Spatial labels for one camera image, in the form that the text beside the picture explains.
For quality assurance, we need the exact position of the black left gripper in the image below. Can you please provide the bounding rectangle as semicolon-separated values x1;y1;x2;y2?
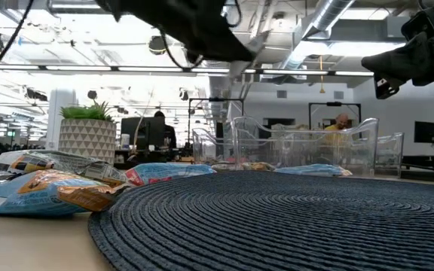
141;0;258;63

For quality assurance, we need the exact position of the blue and orange granola bar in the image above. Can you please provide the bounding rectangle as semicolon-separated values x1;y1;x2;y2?
0;169;117;218
274;163;353;178

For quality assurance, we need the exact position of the blue and red granola bar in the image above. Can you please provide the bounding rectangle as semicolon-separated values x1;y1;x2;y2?
125;162;217;187

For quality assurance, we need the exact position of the silver and orange granola bar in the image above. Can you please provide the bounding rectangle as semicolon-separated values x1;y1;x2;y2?
0;149;130;186

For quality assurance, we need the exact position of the person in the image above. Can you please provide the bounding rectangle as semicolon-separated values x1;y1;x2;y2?
153;110;178;150
322;112;350;166

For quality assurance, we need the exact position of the yellow hanging pendant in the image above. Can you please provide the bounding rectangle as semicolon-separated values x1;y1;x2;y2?
317;55;326;95

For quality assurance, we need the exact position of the long ceiling light strip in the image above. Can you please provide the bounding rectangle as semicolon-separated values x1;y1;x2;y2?
245;69;375;77
0;64;229;74

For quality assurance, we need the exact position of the large clear plastic bin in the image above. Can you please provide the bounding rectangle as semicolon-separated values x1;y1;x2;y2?
231;115;380;178

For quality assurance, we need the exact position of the dark bench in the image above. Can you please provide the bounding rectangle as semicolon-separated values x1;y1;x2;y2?
401;154;434;171

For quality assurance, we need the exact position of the black computer monitor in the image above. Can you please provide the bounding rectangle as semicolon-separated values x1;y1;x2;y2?
120;116;167;159

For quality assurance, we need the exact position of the green succulent plant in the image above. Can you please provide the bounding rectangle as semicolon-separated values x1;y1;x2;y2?
59;99;115;123

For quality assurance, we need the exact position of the round blue woven placemat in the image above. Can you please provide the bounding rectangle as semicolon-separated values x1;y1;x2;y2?
87;171;434;271

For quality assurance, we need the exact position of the white triangle pattern planter pot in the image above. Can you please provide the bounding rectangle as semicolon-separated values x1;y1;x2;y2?
57;117;118;166

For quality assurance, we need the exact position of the white pillar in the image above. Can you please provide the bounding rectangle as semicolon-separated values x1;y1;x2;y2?
44;88;79;161

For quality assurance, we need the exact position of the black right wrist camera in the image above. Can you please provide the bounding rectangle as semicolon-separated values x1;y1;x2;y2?
401;9;434;41

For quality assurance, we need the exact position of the looped black gripper cable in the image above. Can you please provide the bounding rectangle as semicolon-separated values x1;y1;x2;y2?
159;28;205;72

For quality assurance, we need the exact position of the silver ceiling air duct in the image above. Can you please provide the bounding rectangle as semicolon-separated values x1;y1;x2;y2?
277;0;356;72

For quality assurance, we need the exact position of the long black arm cable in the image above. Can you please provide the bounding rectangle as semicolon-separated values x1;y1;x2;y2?
0;0;35;87

